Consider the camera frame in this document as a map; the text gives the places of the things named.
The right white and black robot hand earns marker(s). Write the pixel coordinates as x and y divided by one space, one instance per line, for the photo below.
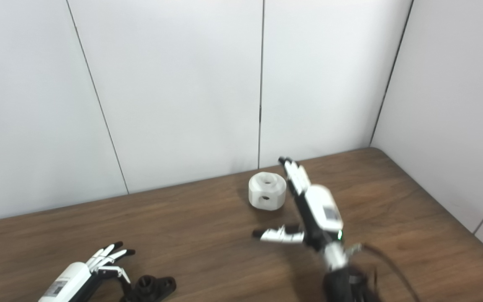
323 205

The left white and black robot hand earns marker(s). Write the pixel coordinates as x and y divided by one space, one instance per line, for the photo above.
67 281

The round white plastic piece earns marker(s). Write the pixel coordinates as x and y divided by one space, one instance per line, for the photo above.
266 191

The black flanged holder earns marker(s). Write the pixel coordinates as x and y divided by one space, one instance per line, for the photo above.
151 287

